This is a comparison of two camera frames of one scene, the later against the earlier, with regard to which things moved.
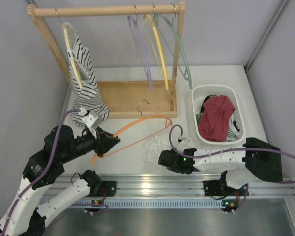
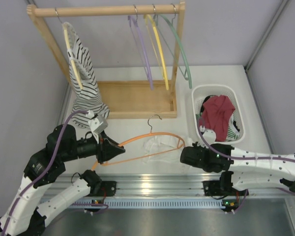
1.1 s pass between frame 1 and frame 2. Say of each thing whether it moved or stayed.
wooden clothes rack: stayed
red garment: stayed
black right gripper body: moved
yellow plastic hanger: stayed
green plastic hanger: stayed
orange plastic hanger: moved
